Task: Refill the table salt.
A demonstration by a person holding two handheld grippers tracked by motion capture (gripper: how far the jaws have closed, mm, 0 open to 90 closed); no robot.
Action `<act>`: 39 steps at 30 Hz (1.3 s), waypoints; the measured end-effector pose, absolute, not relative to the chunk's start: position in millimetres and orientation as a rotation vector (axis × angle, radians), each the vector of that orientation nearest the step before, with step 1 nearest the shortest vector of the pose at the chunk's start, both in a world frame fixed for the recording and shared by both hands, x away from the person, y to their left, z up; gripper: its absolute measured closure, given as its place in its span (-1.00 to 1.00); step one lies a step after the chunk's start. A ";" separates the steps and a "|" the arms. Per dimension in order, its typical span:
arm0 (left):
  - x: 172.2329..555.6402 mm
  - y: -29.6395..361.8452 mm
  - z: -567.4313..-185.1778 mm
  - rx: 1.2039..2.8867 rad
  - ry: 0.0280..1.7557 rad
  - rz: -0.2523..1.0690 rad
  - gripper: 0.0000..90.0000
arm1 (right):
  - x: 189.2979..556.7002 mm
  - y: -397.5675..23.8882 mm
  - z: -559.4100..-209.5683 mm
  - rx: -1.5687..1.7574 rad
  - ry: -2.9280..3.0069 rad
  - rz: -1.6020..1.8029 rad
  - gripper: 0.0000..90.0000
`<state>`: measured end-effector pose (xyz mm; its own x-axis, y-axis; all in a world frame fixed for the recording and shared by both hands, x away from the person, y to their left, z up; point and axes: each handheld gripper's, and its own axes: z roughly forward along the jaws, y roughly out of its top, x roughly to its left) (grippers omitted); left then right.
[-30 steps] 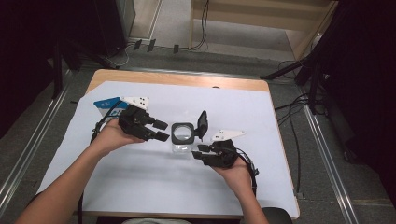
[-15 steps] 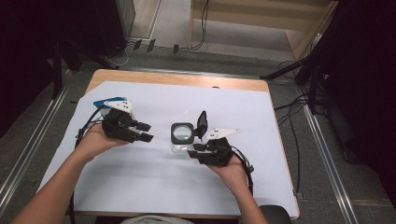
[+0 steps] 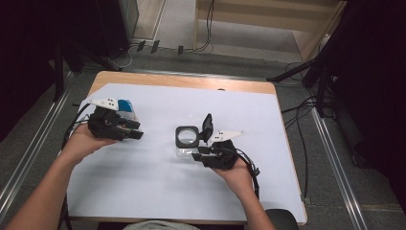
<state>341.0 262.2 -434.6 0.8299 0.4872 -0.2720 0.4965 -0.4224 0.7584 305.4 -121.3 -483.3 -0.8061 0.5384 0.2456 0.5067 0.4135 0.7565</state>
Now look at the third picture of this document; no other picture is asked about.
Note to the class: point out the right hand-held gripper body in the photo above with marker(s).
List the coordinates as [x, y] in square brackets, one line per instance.
[221, 156]

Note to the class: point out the black upright stand post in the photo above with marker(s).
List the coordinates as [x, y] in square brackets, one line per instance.
[59, 73]

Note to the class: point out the person's left hand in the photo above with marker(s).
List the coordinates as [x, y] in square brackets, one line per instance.
[81, 142]

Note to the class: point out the black tape strip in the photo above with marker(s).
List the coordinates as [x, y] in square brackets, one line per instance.
[180, 50]
[154, 46]
[140, 45]

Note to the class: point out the blue and white powder bag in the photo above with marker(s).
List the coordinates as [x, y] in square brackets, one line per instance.
[126, 107]

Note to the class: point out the clear container with black lid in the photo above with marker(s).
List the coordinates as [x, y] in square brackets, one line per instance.
[178, 140]

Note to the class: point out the person's grey clothing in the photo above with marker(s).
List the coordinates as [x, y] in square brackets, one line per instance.
[159, 225]

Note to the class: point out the white paper sheet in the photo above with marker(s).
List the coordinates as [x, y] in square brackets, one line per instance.
[159, 191]

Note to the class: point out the black stand with legs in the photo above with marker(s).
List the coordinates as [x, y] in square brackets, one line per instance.
[322, 60]

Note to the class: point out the person's right hand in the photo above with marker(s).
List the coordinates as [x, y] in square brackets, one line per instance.
[239, 179]

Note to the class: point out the wooden table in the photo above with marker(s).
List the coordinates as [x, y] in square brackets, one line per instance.
[191, 81]

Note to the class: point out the light wooden furniture frame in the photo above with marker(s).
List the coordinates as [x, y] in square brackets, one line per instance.
[271, 22]

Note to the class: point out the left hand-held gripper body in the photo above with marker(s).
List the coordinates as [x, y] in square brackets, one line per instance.
[105, 124]

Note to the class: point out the black chair armrest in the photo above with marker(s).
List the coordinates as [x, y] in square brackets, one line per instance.
[64, 214]
[282, 218]

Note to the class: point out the dark cabinet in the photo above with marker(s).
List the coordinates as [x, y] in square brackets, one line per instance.
[118, 22]

